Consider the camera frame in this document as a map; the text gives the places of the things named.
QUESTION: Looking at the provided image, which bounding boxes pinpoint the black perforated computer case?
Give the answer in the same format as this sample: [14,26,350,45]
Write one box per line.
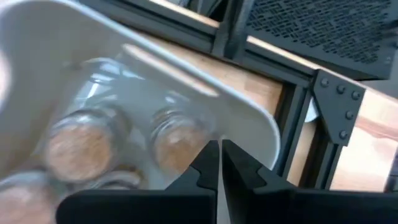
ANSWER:
[245,0,398,81]

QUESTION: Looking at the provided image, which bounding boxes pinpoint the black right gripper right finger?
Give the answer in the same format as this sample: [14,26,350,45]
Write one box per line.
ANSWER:
[222,139,398,224]

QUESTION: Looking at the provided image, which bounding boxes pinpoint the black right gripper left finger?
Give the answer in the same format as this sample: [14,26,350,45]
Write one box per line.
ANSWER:
[55,139,220,224]

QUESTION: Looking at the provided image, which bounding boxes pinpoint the black aluminium table frame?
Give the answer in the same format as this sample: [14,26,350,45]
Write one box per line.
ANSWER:
[77,0,398,192]

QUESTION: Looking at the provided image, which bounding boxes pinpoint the white plastic bin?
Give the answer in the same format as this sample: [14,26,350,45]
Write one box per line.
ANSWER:
[0,0,282,224]

